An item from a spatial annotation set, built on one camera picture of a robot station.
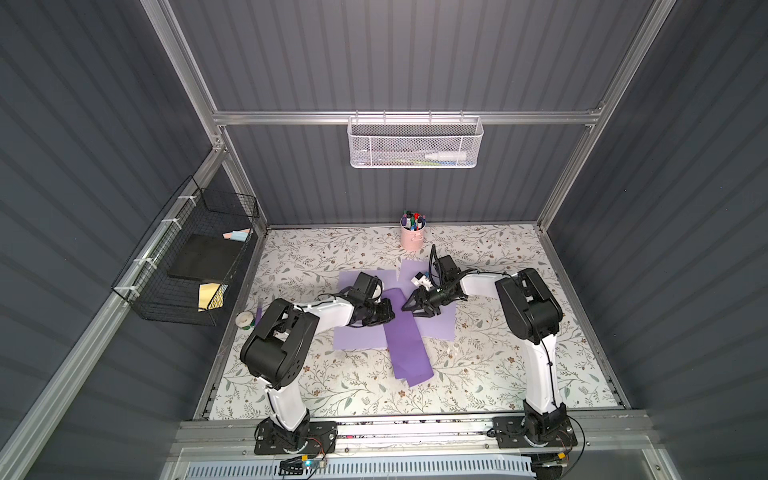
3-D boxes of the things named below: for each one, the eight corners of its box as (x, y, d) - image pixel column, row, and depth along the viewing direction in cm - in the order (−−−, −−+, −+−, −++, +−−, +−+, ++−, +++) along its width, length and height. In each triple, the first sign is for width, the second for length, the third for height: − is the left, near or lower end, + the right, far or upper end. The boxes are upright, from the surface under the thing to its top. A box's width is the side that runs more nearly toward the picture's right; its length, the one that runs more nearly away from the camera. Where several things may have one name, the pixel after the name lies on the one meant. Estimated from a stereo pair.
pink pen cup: (397, 248, 116) (398, 222, 105) (404, 236, 120) (405, 209, 109) (418, 254, 114) (421, 228, 103) (424, 241, 118) (427, 215, 107)
